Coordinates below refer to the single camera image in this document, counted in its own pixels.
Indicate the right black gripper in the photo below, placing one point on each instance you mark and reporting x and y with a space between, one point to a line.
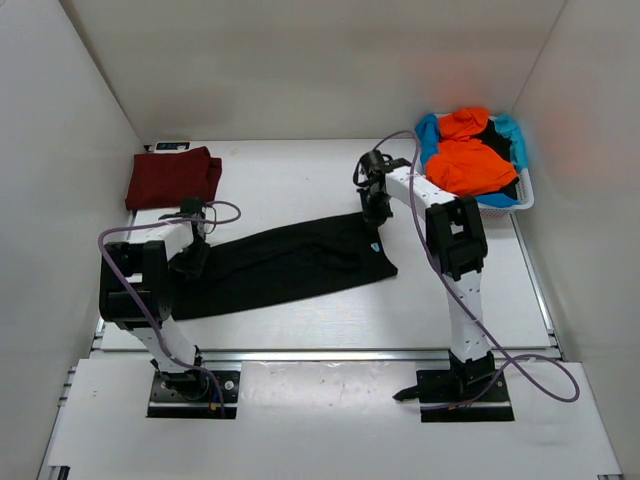
375 218

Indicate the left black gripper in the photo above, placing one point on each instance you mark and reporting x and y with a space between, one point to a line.
192 267

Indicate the black t shirt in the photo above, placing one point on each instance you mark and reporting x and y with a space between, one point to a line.
281 265
502 147

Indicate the dark red t shirt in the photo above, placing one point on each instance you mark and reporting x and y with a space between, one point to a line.
164 180

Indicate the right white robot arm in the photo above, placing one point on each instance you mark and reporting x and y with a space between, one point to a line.
451 230

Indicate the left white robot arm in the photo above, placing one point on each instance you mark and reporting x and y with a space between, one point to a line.
136 294

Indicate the blue t shirt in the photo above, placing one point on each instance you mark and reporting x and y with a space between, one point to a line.
515 140

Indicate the orange t shirt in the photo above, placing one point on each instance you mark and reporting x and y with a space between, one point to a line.
470 160

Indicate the black label sticker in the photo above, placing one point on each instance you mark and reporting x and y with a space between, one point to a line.
172 146

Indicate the white plastic laundry basket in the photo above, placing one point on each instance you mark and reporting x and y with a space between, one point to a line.
500 205

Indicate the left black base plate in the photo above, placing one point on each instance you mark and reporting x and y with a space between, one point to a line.
194 396

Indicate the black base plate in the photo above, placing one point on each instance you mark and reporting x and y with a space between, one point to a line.
194 396
443 398

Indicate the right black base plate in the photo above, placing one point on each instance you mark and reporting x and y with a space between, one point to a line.
443 398

